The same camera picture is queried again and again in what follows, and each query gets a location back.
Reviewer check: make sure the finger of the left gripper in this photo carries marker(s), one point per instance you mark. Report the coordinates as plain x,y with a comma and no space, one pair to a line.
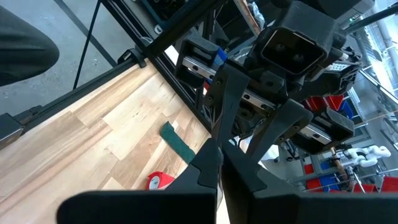
286,121
231,90

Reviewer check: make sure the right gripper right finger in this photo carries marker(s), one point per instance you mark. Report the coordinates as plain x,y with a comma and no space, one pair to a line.
311,210

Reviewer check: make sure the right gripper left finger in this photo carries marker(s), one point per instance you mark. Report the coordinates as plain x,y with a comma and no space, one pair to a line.
140,208

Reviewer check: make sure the red elastic bandage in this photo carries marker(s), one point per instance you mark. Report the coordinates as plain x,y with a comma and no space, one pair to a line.
163,180

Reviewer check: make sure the green elastic bandage roll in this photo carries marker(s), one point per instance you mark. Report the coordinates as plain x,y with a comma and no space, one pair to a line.
177,143

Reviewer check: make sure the metal shelf rack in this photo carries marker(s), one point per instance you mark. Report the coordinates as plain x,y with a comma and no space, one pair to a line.
342,179

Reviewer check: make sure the red plastic storage bin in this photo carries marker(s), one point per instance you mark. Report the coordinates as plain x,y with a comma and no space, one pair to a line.
365,188
390,184

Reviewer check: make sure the white robot figure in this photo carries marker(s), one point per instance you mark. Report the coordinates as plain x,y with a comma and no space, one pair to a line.
367,155

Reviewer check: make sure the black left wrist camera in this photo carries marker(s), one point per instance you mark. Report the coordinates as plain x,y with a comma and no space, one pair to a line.
292,51

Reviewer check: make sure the black aluminium table frame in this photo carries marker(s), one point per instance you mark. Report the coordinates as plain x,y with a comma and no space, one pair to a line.
77,90

